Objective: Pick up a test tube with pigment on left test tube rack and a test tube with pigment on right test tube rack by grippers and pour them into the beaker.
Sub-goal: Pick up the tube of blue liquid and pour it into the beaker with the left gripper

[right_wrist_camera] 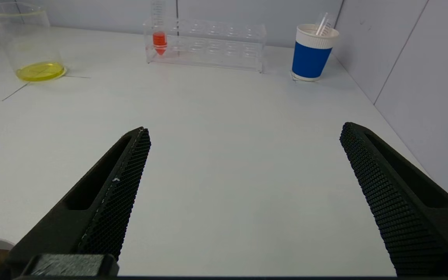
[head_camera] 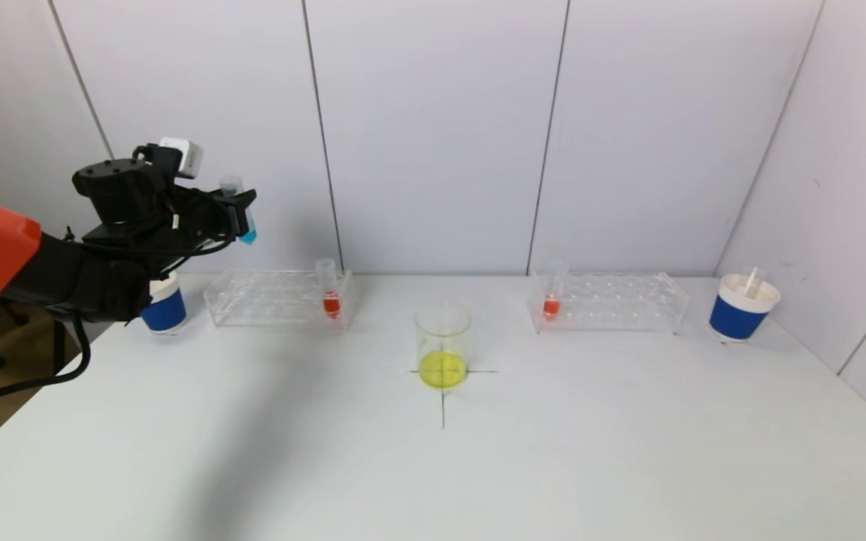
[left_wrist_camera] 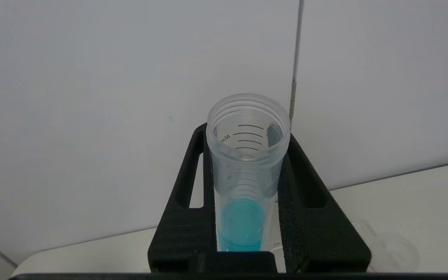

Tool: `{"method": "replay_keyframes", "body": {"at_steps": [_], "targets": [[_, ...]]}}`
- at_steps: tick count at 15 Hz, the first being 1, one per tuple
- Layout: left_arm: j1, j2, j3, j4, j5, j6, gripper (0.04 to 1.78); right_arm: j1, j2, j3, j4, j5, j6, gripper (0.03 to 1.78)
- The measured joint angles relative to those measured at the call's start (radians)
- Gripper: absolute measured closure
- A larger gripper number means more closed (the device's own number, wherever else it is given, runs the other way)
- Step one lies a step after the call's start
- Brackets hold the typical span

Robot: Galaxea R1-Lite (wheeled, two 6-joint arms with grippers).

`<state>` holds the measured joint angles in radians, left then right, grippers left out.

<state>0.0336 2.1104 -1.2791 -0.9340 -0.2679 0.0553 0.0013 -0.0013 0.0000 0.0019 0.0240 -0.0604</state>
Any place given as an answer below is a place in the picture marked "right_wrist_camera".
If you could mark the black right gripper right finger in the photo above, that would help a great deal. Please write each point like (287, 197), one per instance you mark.
(403, 202)

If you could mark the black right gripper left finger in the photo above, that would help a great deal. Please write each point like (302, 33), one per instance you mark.
(91, 210)

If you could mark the test tube with yellow liquid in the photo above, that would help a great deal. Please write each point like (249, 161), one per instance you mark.
(322, 23)

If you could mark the clear glass beaker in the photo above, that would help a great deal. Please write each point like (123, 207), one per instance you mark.
(33, 58)

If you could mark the test tube with red liquid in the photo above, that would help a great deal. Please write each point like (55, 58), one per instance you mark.
(160, 41)

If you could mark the blue and white paper cup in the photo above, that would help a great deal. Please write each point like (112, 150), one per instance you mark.
(310, 58)

